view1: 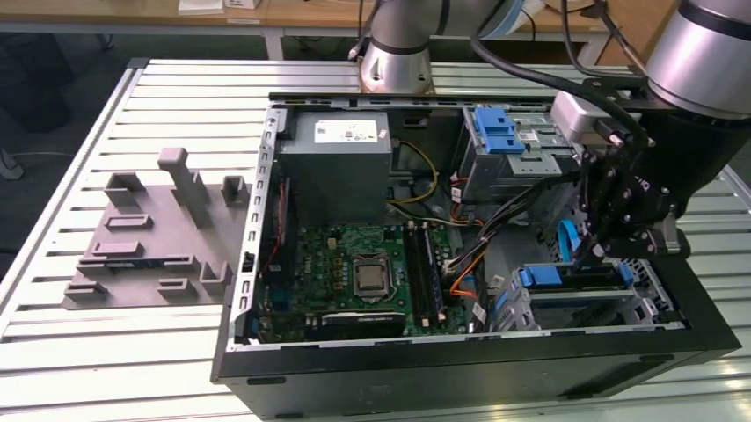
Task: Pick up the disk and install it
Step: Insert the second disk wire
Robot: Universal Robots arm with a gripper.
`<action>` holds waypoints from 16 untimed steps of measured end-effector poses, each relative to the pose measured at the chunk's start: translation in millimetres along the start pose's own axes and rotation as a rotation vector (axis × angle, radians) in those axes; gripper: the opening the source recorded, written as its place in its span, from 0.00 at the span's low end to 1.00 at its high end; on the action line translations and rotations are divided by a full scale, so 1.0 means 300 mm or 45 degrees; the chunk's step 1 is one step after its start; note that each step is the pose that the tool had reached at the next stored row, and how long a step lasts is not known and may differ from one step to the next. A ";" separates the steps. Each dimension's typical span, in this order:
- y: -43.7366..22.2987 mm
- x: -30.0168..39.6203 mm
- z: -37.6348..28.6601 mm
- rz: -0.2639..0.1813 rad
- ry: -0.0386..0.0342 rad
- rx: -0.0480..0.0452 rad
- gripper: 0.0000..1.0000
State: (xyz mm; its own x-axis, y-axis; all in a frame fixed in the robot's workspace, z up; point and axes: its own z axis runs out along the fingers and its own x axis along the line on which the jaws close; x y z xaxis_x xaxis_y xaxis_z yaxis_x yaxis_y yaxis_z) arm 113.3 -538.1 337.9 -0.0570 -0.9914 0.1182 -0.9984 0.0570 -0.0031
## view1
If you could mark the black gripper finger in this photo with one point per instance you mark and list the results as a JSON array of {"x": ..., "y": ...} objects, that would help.
[
  {"x": 634, "y": 242},
  {"x": 607, "y": 189}
]

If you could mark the hard disk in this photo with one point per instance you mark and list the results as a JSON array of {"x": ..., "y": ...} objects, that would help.
[{"x": 543, "y": 278}]

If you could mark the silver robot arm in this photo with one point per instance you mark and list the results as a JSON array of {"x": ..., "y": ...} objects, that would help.
[{"x": 392, "y": 66}]

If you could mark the metal disk bay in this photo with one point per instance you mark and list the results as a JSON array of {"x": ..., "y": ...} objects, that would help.
[{"x": 587, "y": 295}]

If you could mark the metal optical drive cage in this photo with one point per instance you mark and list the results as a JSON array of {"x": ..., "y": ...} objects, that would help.
[{"x": 487, "y": 176}]

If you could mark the blue plastic cage latch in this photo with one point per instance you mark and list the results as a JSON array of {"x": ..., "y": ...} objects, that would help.
[{"x": 499, "y": 132}]

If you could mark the wooden cabinet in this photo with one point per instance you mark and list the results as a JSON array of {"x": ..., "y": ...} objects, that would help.
[{"x": 639, "y": 26}]

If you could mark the RAM stick in slot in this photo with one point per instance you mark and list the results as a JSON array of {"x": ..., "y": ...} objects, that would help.
[{"x": 434, "y": 272}]

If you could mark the brown cardboard piece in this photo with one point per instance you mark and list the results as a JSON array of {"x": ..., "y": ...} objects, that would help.
[{"x": 551, "y": 5}]

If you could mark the CPU socket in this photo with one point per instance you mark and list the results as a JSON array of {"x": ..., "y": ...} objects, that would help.
[{"x": 372, "y": 257}]

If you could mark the silver CPU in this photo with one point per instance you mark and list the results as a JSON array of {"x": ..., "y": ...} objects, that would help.
[{"x": 371, "y": 278}]

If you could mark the grey power supply unit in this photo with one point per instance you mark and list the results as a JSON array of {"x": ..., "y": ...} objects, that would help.
[{"x": 333, "y": 184}]

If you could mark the black open PC case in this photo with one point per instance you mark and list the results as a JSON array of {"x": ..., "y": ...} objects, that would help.
[{"x": 411, "y": 378}]

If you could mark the green motherboard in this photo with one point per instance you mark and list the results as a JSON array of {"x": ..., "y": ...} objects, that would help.
[{"x": 328, "y": 246}]

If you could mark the black graphics card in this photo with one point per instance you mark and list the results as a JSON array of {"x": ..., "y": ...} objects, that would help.
[{"x": 363, "y": 323}]

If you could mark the small white box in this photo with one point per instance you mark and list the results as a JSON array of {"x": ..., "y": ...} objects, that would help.
[{"x": 243, "y": 3}]

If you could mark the grey parts rack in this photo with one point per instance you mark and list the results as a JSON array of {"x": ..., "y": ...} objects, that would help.
[{"x": 152, "y": 246}]

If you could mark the RAM stick on rack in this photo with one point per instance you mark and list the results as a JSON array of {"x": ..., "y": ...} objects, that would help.
[{"x": 135, "y": 264}]

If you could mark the grey stand foot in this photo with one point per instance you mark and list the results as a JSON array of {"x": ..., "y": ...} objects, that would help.
[{"x": 8, "y": 165}]

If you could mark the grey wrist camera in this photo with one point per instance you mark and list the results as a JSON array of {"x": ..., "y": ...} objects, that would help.
[{"x": 671, "y": 239}]

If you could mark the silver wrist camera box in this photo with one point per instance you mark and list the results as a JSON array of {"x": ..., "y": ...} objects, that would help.
[{"x": 578, "y": 114}]

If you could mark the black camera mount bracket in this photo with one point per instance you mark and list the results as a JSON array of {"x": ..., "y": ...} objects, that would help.
[{"x": 610, "y": 83}]

